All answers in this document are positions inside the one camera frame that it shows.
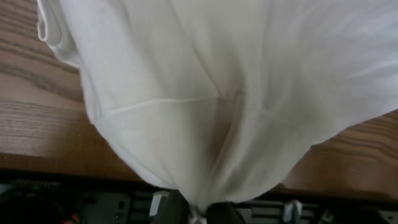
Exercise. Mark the white Puma t-shirt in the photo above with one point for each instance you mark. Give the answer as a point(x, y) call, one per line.
point(220, 99)

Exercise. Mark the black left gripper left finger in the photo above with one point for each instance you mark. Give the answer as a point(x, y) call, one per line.
point(175, 210)

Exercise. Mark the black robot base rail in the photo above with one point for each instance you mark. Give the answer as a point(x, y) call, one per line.
point(32, 197)

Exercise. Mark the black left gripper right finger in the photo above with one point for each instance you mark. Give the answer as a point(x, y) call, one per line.
point(223, 213)

